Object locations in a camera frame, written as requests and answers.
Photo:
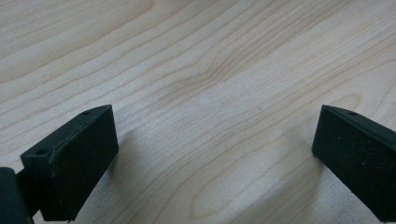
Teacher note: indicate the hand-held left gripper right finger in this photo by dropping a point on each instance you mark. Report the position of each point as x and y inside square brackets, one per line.
[358, 155]

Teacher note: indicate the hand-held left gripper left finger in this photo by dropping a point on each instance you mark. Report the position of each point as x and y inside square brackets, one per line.
[77, 161]

